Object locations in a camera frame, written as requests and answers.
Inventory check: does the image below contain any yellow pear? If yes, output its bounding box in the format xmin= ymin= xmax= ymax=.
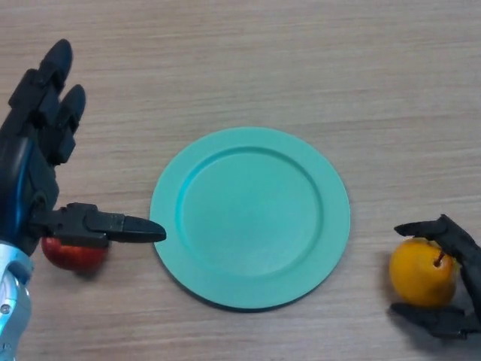
xmin=389 ymin=238 xmax=458 ymax=310

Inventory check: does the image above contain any green round plate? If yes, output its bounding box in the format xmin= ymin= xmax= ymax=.
xmin=149 ymin=126 xmax=351 ymax=312

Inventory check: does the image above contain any red apple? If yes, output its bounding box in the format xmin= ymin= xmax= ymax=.
xmin=41 ymin=236 xmax=110 ymax=272

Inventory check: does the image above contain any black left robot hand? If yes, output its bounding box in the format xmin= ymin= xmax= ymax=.
xmin=0 ymin=39 xmax=167 ymax=256

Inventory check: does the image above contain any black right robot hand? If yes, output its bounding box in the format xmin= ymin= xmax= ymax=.
xmin=389 ymin=214 xmax=481 ymax=341

